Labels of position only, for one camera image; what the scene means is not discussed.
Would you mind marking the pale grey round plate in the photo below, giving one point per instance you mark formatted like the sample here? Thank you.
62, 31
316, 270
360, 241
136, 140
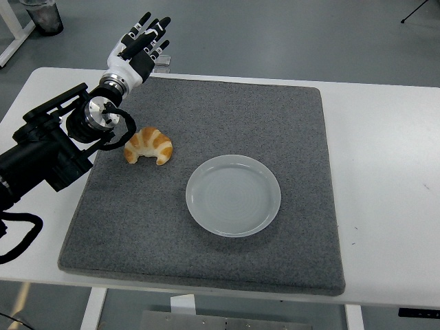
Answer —
233, 197

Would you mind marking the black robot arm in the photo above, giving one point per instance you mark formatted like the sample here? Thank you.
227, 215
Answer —
41, 151

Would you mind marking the grey felt mat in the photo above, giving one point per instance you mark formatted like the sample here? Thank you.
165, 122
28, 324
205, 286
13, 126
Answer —
223, 120

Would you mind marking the white table frame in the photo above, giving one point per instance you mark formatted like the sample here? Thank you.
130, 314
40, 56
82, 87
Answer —
13, 38

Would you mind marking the black waste bin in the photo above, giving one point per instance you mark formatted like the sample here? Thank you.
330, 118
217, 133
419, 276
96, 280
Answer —
46, 17

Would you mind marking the white table leg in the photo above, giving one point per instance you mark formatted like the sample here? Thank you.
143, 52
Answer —
93, 309
354, 318

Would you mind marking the black tripod leg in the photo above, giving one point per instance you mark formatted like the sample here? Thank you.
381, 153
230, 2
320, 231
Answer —
414, 12

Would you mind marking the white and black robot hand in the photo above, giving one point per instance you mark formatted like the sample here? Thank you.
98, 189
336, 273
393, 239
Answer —
125, 72

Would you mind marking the golden brown croissant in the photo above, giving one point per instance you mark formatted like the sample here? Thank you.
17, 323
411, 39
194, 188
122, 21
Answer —
151, 142

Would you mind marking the clear floor socket cover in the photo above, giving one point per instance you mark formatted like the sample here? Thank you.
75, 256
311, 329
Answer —
164, 62

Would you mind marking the black table control panel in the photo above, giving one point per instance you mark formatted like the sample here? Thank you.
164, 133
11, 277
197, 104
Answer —
419, 313

